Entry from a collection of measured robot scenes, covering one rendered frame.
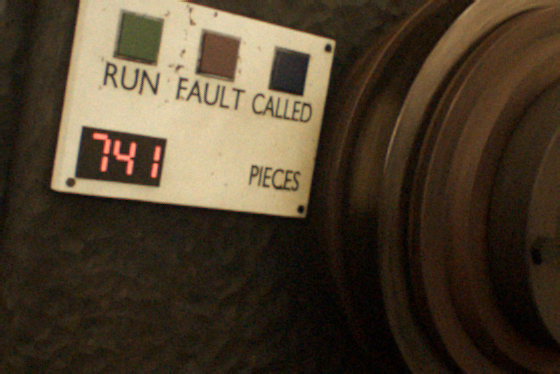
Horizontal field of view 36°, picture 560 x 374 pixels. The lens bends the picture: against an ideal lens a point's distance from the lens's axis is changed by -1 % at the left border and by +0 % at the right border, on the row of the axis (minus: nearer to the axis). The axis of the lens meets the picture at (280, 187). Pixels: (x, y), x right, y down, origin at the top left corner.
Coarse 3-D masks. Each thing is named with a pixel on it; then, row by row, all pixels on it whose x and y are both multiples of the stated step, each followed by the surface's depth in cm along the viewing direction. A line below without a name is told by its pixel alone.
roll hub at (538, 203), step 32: (544, 96) 79; (544, 128) 76; (512, 160) 76; (544, 160) 74; (512, 192) 76; (544, 192) 74; (512, 224) 75; (544, 224) 75; (512, 256) 76; (512, 288) 77; (544, 288) 76; (512, 320) 81; (544, 320) 77
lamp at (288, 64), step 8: (280, 56) 83; (288, 56) 83; (296, 56) 84; (304, 56) 84; (280, 64) 83; (288, 64) 83; (296, 64) 84; (304, 64) 84; (280, 72) 83; (288, 72) 84; (296, 72) 84; (304, 72) 85; (280, 80) 83; (288, 80) 84; (296, 80) 84; (304, 80) 85; (288, 88) 84; (296, 88) 84
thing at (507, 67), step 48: (480, 48) 79; (528, 48) 80; (480, 96) 78; (528, 96) 79; (432, 144) 76; (480, 144) 76; (432, 192) 76; (480, 192) 77; (432, 240) 77; (480, 240) 78; (432, 288) 78; (480, 288) 79; (432, 336) 81; (480, 336) 81
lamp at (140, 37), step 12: (132, 24) 74; (144, 24) 75; (156, 24) 75; (120, 36) 74; (132, 36) 74; (144, 36) 75; (156, 36) 75; (120, 48) 74; (132, 48) 74; (144, 48) 75; (156, 48) 75
